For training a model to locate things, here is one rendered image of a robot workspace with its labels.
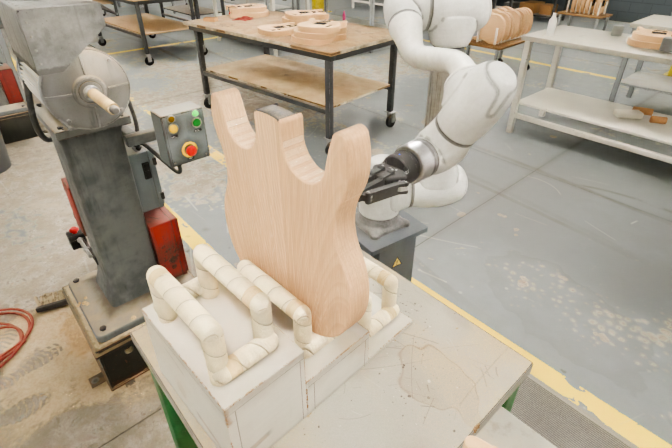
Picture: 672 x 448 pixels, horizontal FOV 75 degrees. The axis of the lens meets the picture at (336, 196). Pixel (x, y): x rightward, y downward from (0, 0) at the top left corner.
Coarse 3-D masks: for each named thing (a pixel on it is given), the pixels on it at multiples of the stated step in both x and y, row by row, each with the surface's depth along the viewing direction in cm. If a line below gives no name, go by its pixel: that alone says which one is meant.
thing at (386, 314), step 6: (396, 306) 95; (378, 312) 94; (384, 312) 93; (390, 312) 94; (396, 312) 95; (372, 318) 92; (378, 318) 92; (384, 318) 93; (390, 318) 94; (372, 324) 91; (378, 324) 91; (384, 324) 92; (372, 330) 90; (378, 330) 92
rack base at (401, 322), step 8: (376, 296) 103; (376, 304) 100; (376, 312) 98; (400, 312) 98; (392, 320) 96; (400, 320) 96; (408, 320) 96; (384, 328) 94; (392, 328) 94; (400, 328) 94; (376, 336) 92; (384, 336) 92; (392, 336) 92; (376, 344) 91; (384, 344) 91; (368, 352) 89; (376, 352) 89; (368, 360) 88
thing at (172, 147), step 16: (160, 112) 156; (176, 112) 156; (160, 128) 156; (192, 128) 162; (144, 144) 171; (160, 144) 162; (176, 144) 160; (192, 144) 164; (160, 160) 171; (176, 160) 162; (192, 160) 167
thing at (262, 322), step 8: (256, 312) 64; (264, 312) 65; (256, 320) 65; (264, 320) 65; (272, 320) 68; (256, 328) 66; (264, 328) 66; (272, 328) 68; (256, 336) 67; (264, 336) 67
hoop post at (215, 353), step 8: (208, 344) 60; (216, 344) 60; (224, 344) 62; (208, 352) 60; (216, 352) 61; (224, 352) 62; (208, 360) 61; (216, 360) 61; (224, 360) 62; (208, 368) 63; (216, 368) 62; (216, 384) 64; (224, 384) 64
